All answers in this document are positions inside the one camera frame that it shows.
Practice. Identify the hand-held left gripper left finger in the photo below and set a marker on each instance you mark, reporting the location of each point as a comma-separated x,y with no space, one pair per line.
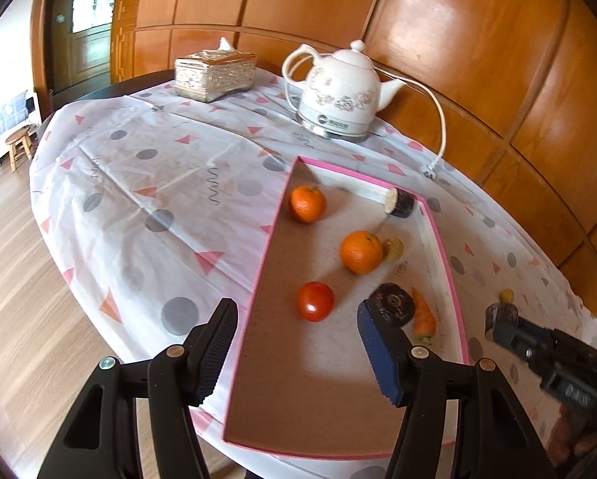
218,354

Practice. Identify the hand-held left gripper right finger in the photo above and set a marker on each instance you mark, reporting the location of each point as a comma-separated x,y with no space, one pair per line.
381,354

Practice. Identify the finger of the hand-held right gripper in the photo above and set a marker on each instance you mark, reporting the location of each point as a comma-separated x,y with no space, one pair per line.
520,339

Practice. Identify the dark avocado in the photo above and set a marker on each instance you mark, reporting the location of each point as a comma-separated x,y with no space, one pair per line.
391,304
498,317

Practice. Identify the small yellowish potato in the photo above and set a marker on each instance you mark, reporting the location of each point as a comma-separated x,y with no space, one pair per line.
394,250
506,296

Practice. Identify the orange carrot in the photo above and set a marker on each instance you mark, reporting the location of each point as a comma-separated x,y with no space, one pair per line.
423,317

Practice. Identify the pink-edged cardboard tray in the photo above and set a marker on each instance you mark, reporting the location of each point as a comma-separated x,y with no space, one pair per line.
288,384

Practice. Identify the red tomato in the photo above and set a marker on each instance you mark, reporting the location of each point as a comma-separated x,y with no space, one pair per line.
315,302

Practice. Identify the large orange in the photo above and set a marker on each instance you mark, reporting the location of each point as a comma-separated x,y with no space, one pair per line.
361,253

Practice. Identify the dark root with pale end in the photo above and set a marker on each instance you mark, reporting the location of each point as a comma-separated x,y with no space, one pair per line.
402,204

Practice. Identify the small mandarin orange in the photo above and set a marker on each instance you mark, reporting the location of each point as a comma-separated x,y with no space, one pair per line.
307,204

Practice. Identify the person's right hand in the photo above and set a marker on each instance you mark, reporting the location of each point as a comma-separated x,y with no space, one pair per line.
573,439

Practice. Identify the white ceramic electric kettle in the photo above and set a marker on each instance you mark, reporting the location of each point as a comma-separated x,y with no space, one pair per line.
338,90

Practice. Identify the gold ornate tissue box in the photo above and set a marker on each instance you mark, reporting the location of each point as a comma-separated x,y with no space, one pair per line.
213,77

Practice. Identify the small wooden stool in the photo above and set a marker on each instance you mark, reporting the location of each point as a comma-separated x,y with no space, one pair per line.
19,137

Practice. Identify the white tissue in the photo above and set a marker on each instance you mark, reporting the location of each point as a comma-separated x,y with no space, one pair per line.
226,44

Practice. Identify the wooden glazed door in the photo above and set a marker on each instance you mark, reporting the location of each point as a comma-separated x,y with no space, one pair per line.
86,50

